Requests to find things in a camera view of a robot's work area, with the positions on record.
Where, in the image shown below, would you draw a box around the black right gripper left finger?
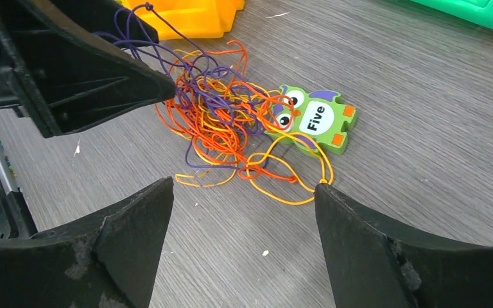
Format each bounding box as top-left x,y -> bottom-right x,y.
0,178 -> 174,307

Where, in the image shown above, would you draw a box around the orange plastic bin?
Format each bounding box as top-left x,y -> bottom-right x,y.
135,0 -> 245,40

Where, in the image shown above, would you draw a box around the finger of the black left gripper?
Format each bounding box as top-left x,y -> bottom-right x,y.
0,1 -> 175,138

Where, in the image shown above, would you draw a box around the yellow cable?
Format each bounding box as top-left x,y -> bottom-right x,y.
174,49 -> 335,207

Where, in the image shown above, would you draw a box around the green owl puzzle piece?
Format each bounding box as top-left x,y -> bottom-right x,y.
266,85 -> 357,155

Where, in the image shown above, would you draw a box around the green plastic bin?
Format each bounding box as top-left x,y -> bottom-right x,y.
411,0 -> 493,30

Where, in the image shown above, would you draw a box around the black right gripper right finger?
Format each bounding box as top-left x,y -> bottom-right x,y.
314,184 -> 493,307

